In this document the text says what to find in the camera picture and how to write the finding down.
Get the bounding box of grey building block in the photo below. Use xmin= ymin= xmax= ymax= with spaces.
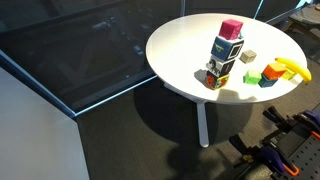
xmin=240 ymin=50 xmax=257 ymax=64

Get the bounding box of green building block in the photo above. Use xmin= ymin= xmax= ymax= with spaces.
xmin=243 ymin=70 xmax=262 ymax=85

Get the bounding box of teal building block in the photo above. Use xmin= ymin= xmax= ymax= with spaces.
xmin=258 ymin=74 xmax=277 ymax=88

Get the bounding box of orange building block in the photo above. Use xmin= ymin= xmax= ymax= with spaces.
xmin=263 ymin=63 xmax=286 ymax=80

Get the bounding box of yellow-green building block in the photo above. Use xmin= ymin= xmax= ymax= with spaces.
xmin=282 ymin=68 xmax=297 ymax=80

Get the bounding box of orange yellow picture cube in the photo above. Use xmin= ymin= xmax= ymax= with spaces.
xmin=205 ymin=71 xmax=229 ymax=90

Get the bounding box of black white picture cube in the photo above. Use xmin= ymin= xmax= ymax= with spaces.
xmin=206 ymin=56 xmax=235 ymax=77

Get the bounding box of white round table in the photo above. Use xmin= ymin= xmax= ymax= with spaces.
xmin=146 ymin=13 xmax=307 ymax=147

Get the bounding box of pink top cube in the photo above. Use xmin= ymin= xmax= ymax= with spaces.
xmin=219 ymin=19 xmax=243 ymax=40

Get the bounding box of purple orange spring clamp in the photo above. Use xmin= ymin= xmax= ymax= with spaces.
xmin=229 ymin=134 xmax=300 ymax=176

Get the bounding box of black clamp upper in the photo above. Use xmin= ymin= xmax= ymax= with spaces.
xmin=263 ymin=106 xmax=298 ymax=133

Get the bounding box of yellow banana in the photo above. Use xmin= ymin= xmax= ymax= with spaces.
xmin=275 ymin=57 xmax=312 ymax=84

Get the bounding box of blue clamp right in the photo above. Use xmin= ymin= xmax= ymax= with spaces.
xmin=297 ymin=110 xmax=320 ymax=139

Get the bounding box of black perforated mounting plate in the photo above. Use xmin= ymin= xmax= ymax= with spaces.
xmin=271 ymin=132 xmax=320 ymax=180

